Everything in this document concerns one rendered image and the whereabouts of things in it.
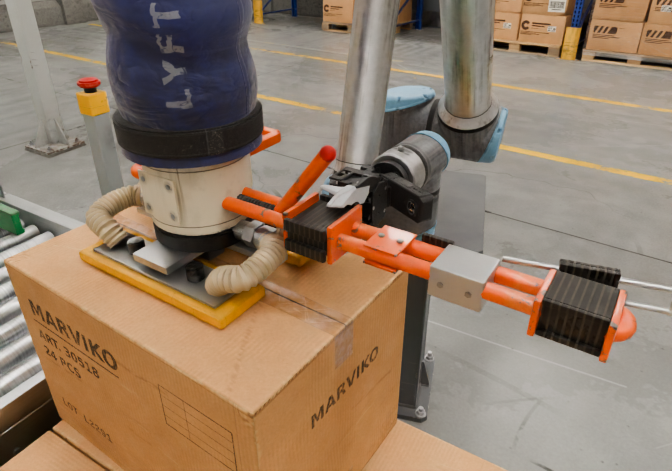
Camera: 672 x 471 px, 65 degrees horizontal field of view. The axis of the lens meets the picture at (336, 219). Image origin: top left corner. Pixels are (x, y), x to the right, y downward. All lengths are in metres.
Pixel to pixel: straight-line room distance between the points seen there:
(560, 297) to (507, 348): 1.64
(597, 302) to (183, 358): 0.52
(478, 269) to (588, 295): 0.12
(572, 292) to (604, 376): 1.64
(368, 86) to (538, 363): 1.49
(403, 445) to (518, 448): 0.82
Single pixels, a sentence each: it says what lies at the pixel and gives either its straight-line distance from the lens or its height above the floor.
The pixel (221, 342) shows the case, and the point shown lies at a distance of 0.78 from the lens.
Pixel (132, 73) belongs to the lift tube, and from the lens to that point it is 0.77.
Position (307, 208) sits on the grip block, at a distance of 0.78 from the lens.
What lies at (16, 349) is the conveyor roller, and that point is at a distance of 1.56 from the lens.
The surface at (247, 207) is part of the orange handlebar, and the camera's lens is 0.81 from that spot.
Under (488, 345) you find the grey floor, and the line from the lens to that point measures 2.25.
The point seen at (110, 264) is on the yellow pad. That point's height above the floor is 0.97.
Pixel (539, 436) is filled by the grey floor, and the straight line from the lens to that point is 1.99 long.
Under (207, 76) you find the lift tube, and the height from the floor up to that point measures 1.28.
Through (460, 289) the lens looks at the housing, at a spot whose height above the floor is 1.07.
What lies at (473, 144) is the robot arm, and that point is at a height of 0.98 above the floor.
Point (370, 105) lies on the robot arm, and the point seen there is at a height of 1.16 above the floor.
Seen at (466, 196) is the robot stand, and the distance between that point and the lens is 1.65.
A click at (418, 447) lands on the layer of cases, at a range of 1.17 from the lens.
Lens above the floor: 1.45
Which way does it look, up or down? 29 degrees down
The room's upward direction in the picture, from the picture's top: straight up
